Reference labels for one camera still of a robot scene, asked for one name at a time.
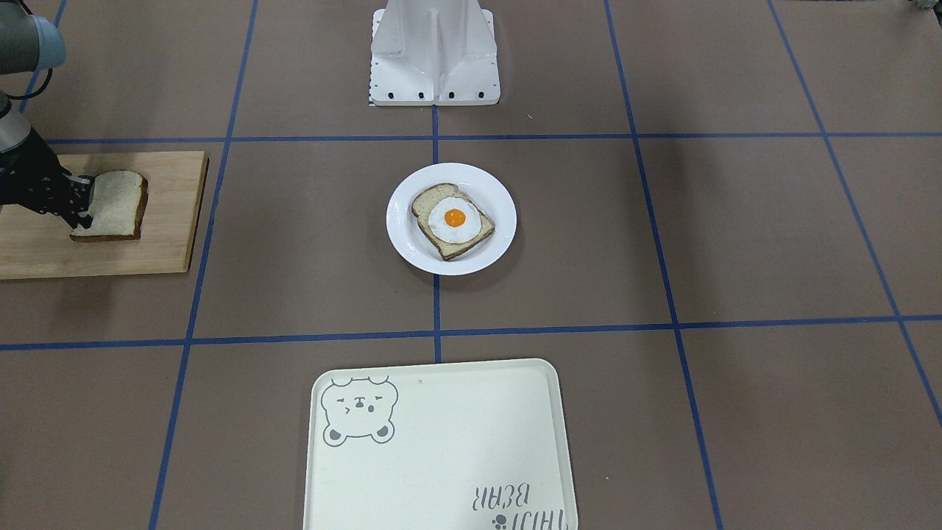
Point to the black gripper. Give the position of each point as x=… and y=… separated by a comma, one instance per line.
x=28, y=179

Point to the bread slice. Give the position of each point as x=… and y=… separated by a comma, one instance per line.
x=117, y=206
x=421, y=207

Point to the white round plate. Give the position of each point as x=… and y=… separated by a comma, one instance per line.
x=486, y=192

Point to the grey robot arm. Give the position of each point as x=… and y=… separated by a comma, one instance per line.
x=28, y=43

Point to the bread slice under egg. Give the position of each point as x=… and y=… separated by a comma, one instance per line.
x=421, y=207

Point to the wooden cutting board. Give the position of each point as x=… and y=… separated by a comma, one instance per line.
x=34, y=246

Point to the fried egg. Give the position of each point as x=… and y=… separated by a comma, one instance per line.
x=454, y=220

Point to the cream bear serving tray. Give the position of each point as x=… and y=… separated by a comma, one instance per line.
x=467, y=445

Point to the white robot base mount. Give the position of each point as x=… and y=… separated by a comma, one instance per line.
x=433, y=53

